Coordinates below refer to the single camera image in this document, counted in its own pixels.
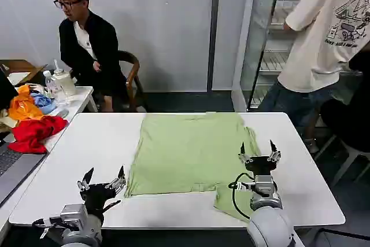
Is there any light blue cloth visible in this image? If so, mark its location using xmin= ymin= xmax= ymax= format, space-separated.
xmin=29 ymin=91 xmax=59 ymax=115

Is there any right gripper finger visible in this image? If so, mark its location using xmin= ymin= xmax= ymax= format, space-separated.
xmin=267 ymin=139 xmax=282 ymax=162
xmin=238 ymin=141 xmax=252 ymax=164

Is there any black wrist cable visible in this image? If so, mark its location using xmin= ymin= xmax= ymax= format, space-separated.
xmin=31 ymin=199 xmax=122 ymax=230
xmin=228 ymin=172 xmax=256 ymax=219

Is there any glass door display fridge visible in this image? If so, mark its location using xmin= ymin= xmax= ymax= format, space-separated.
xmin=231 ymin=0 xmax=370 ymax=112

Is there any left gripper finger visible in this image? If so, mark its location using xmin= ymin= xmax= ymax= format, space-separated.
xmin=105 ymin=165 xmax=127 ymax=194
xmin=76 ymin=167 xmax=95 ymax=191

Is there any light green shirt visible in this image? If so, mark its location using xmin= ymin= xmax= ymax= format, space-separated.
xmin=123 ymin=112 xmax=262 ymax=224

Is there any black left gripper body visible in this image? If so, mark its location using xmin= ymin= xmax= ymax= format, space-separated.
xmin=79 ymin=182 xmax=123 ymax=211

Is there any clear water bottle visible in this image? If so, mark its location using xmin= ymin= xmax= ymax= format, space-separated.
xmin=43 ymin=70 xmax=59 ymax=99

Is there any white side table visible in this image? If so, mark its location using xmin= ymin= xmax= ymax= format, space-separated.
xmin=0 ymin=86 xmax=99 ymax=210

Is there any red cloth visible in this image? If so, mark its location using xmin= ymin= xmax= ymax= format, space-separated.
xmin=8 ymin=115 xmax=69 ymax=154

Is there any seated person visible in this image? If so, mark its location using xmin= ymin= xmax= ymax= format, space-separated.
xmin=53 ymin=0 xmax=130 ymax=113

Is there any orange cloth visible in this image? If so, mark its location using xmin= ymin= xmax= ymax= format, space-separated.
xmin=8 ymin=84 xmax=46 ymax=121

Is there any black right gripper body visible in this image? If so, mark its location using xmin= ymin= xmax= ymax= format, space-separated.
xmin=245 ymin=156 xmax=279 ymax=177

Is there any grey laptop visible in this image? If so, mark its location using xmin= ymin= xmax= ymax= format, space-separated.
xmin=0 ymin=139 xmax=49 ymax=205

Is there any dark wooden chair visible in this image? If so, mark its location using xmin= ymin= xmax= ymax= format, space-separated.
xmin=117 ymin=50 xmax=149 ymax=113

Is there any brown cardboard box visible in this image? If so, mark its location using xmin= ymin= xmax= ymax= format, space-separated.
xmin=0 ymin=59 xmax=49 ymax=86

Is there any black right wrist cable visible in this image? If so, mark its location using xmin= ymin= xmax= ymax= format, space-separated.
xmin=228 ymin=172 xmax=256 ymax=219

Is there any person in white shirt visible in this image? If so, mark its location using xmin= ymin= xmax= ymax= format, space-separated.
xmin=258 ymin=0 xmax=370 ymax=155

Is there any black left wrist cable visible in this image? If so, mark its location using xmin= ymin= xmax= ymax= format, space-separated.
xmin=31 ymin=199 xmax=122 ymax=230

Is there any beige cloth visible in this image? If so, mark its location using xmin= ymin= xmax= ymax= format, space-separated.
xmin=0 ymin=109 xmax=19 ymax=132

